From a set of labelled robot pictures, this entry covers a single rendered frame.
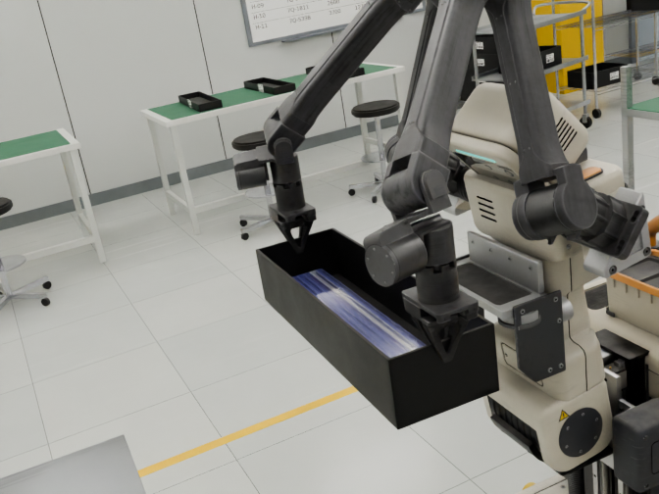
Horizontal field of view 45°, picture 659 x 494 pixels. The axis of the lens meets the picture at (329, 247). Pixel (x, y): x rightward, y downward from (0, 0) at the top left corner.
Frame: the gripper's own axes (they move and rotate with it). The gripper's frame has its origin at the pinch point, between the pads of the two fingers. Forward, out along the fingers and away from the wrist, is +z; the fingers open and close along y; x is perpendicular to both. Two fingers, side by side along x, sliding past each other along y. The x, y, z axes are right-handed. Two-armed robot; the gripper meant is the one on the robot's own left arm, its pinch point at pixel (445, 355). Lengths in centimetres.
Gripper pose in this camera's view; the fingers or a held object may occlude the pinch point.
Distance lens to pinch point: 113.2
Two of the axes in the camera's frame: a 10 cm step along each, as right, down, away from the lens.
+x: 9.1, -2.6, 3.3
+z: 1.5, 9.3, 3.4
